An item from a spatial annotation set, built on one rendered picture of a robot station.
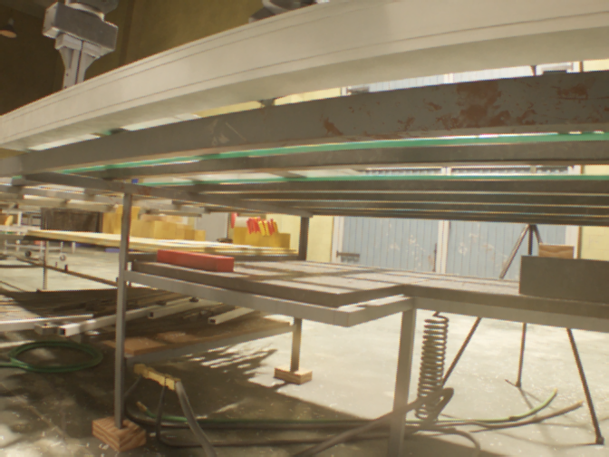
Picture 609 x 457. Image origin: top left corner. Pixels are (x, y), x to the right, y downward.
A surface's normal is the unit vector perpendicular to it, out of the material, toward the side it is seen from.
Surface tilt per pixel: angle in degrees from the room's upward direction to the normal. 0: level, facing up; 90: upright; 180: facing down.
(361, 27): 90
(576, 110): 90
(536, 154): 90
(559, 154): 90
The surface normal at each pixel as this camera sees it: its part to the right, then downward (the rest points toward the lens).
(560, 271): -0.57, -0.05
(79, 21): 0.82, 0.05
